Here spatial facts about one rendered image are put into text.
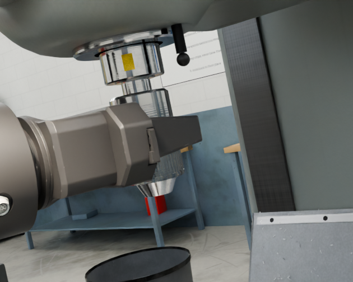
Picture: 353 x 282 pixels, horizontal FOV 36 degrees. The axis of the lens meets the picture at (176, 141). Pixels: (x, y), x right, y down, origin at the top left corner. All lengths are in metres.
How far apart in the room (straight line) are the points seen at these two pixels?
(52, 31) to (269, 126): 0.47
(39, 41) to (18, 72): 7.33
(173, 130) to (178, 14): 0.08
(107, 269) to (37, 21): 2.34
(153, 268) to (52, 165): 2.37
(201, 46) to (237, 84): 4.75
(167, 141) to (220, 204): 5.30
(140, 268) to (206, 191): 3.12
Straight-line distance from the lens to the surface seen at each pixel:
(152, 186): 0.42
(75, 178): 0.35
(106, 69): 0.42
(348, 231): 0.76
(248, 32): 0.80
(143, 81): 0.42
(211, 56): 5.49
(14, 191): 0.34
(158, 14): 0.38
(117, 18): 0.36
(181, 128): 0.41
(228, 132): 5.46
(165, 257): 2.68
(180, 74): 5.73
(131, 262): 2.72
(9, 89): 7.94
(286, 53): 0.77
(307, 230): 0.79
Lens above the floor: 1.25
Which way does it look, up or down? 3 degrees down
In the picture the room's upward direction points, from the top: 12 degrees counter-clockwise
